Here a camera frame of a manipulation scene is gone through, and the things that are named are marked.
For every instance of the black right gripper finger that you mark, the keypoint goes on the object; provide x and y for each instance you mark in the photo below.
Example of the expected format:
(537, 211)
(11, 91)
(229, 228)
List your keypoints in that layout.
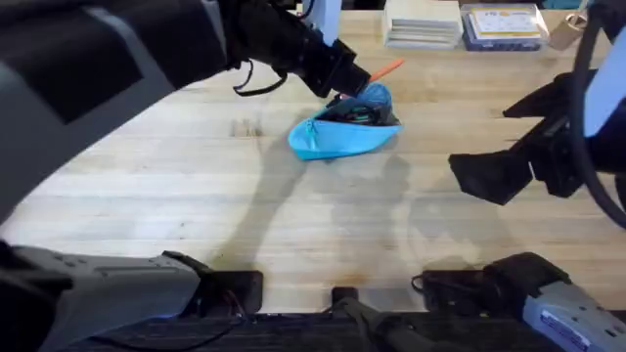
(543, 100)
(489, 176)

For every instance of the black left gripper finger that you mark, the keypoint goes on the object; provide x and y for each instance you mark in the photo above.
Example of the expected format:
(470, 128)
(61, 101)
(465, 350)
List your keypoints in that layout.
(330, 78)
(349, 63)

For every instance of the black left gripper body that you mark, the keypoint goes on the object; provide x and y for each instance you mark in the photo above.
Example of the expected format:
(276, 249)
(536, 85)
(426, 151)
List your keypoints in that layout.
(274, 29)

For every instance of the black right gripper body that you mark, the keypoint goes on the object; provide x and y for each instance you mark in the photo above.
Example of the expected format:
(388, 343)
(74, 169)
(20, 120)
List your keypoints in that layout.
(557, 151)

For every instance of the orange pen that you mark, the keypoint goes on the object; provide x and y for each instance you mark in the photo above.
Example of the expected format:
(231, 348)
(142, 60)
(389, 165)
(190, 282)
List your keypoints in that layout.
(387, 69)

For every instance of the turquoise soft zip bag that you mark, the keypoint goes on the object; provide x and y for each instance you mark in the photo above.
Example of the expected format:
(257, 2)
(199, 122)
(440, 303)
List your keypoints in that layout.
(342, 134)

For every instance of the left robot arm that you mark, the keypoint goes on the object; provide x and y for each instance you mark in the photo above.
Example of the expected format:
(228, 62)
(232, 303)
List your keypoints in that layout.
(73, 98)

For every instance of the left wrist upright plate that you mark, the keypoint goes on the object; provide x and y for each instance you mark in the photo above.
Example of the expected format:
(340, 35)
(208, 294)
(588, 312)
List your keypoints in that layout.
(323, 17)

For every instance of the wrist upright plate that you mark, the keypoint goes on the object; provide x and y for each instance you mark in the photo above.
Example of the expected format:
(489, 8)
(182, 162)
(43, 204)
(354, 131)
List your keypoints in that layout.
(606, 88)
(323, 17)

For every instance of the right wrist upright plate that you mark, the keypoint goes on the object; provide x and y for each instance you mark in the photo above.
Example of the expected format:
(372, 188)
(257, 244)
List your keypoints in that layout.
(606, 88)

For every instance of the small brown cardboard box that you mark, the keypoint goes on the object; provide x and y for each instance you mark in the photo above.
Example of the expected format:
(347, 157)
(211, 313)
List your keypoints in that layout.
(567, 30)

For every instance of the stack of pale flat boxes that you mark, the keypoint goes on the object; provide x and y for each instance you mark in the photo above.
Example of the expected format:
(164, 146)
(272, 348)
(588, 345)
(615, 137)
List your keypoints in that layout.
(421, 24)

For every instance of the clear box with yellow label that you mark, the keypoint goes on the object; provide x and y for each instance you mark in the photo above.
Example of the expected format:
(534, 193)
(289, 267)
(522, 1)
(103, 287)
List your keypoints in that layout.
(504, 27)

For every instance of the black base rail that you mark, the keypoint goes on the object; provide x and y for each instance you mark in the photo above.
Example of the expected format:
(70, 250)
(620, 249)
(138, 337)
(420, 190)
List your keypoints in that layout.
(303, 332)

